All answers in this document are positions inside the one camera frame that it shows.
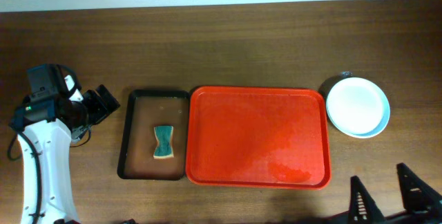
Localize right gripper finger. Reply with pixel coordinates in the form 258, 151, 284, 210
347, 176, 385, 224
396, 163, 441, 214

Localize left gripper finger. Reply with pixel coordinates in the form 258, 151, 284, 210
96, 84, 120, 113
84, 91, 110, 124

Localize green yellow sponge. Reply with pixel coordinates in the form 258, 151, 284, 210
153, 125, 174, 159

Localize pale blue plate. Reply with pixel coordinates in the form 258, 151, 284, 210
326, 77, 391, 139

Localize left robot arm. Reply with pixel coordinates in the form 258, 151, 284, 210
10, 85, 119, 223

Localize black shallow water tray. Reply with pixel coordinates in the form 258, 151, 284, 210
117, 89, 190, 180

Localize red plastic tray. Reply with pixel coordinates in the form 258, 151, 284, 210
186, 86, 332, 189

